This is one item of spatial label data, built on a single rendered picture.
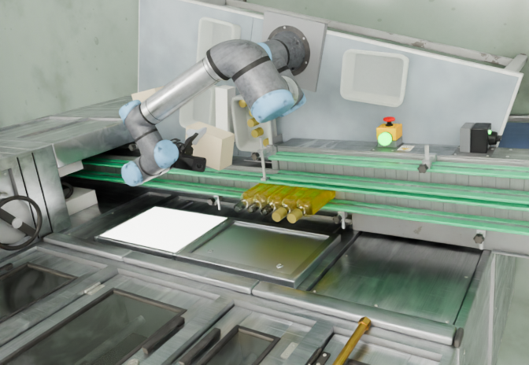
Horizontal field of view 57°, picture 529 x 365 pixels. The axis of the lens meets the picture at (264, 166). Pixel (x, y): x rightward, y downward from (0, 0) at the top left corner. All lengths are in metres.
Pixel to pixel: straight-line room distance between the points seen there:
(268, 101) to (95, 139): 1.22
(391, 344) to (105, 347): 0.75
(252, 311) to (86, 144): 1.18
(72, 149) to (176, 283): 0.89
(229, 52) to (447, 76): 0.75
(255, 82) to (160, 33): 1.08
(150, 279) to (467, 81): 1.21
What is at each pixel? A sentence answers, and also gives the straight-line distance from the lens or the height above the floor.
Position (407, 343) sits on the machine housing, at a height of 1.42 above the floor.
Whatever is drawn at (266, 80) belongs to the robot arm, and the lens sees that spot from 1.27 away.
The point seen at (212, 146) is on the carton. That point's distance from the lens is 1.71.
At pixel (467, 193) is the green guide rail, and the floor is 0.95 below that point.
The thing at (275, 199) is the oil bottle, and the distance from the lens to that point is 1.69.
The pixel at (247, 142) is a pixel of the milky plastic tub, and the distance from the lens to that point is 2.05.
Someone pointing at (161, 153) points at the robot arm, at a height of 1.44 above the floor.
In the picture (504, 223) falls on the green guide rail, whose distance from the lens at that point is 1.64.
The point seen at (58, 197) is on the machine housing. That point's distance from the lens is 2.23.
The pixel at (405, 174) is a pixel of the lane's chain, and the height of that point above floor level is 0.88.
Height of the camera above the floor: 2.40
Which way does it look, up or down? 52 degrees down
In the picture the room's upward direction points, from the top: 120 degrees counter-clockwise
